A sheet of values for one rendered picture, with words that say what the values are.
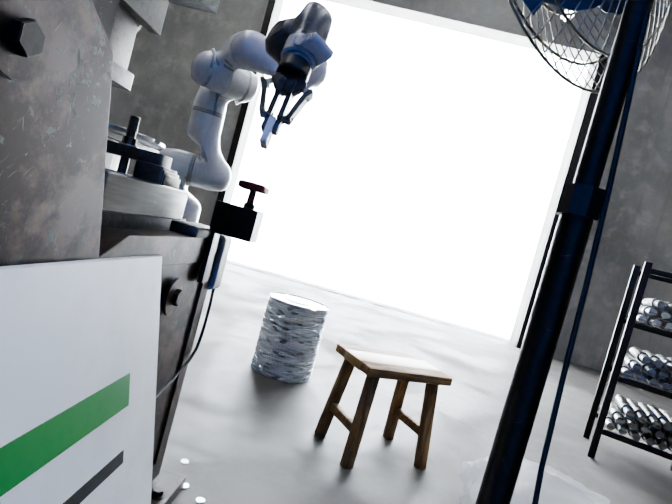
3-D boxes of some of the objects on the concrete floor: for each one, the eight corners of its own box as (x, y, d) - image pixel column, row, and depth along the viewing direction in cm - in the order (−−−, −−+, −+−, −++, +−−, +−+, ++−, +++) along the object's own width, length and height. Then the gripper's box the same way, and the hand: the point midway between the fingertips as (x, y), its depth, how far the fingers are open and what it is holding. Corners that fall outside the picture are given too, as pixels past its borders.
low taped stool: (390, 436, 185) (413, 353, 183) (427, 471, 163) (454, 378, 162) (311, 432, 169) (336, 342, 168) (341, 470, 148) (370, 367, 146)
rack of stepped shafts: (587, 459, 220) (647, 260, 216) (581, 432, 261) (631, 265, 257) (698, 503, 202) (765, 288, 198) (673, 466, 244) (728, 288, 240)
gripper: (322, 82, 115) (292, 162, 106) (271, 68, 116) (236, 147, 107) (323, 59, 108) (291, 142, 99) (269, 44, 109) (232, 126, 100)
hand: (268, 132), depth 104 cm, fingers closed
